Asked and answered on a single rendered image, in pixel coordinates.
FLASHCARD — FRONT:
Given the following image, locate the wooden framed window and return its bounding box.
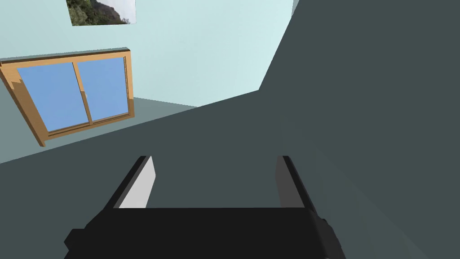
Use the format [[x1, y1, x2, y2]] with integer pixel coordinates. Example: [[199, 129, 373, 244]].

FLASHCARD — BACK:
[[0, 47, 136, 147]]

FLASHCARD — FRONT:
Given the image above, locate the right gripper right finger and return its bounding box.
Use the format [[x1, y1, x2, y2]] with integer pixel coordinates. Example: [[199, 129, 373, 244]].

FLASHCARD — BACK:
[[275, 155, 318, 213]]

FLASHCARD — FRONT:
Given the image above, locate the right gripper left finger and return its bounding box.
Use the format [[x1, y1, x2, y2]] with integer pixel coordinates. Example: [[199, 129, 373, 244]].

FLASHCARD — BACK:
[[104, 155, 157, 209]]

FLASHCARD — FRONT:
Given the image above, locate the landscape picture on wall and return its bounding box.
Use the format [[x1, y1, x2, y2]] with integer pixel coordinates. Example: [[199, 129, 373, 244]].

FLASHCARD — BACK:
[[66, 0, 137, 27]]

